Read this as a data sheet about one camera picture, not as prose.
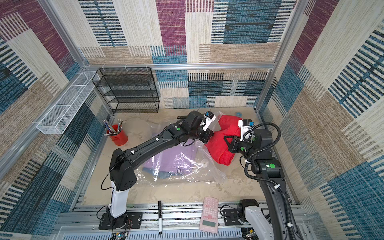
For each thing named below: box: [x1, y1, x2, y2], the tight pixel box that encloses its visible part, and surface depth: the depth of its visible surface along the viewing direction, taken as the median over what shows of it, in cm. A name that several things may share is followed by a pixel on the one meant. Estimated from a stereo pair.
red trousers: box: [205, 115, 242, 166], surface depth 70 cm
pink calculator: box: [199, 196, 219, 234], surface depth 75 cm
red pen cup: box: [107, 124, 129, 146], surface depth 100 cm
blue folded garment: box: [142, 167, 178, 179], surface depth 85 cm
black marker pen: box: [158, 200, 163, 235], surface depth 75 cm
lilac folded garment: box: [142, 139, 199, 174], surface depth 84 cm
